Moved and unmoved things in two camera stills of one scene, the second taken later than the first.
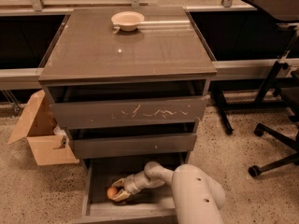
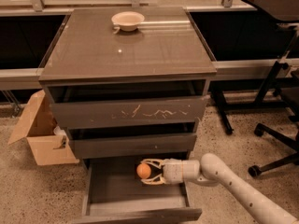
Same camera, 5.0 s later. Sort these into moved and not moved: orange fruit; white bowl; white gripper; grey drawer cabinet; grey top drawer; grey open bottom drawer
Moved: orange fruit; white gripper
Not moved: grey top drawer; grey drawer cabinet; white bowl; grey open bottom drawer
